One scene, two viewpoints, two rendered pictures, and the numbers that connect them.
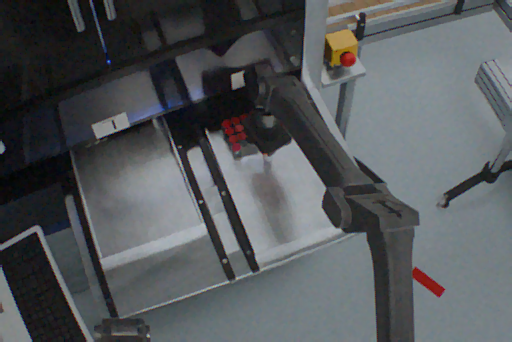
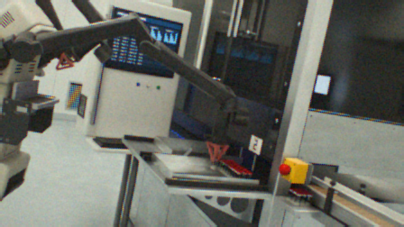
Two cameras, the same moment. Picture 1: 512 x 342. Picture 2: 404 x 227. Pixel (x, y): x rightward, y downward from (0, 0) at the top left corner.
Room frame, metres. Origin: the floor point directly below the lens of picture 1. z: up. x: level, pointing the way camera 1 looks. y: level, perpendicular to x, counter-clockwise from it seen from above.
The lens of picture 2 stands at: (0.52, -1.69, 1.31)
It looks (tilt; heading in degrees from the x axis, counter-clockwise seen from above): 7 degrees down; 85
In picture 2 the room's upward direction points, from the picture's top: 11 degrees clockwise
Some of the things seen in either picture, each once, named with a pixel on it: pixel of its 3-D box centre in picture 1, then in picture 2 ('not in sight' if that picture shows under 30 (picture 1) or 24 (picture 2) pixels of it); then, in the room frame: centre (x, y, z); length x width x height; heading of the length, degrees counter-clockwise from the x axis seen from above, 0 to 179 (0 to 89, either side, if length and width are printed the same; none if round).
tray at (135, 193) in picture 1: (130, 182); (197, 149); (0.69, 0.30, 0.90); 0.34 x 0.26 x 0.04; 20
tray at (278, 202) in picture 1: (282, 173); (203, 170); (0.70, -0.06, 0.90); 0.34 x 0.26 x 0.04; 19
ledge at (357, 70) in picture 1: (333, 60); (300, 206); (1.04, -0.22, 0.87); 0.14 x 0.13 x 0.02; 20
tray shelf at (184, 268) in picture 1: (207, 188); (196, 165); (0.68, 0.11, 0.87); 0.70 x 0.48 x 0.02; 110
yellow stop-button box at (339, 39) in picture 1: (339, 45); (296, 170); (1.00, -0.22, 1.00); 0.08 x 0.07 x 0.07; 20
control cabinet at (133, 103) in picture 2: not in sight; (133, 67); (0.30, 0.76, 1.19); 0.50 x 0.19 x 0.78; 28
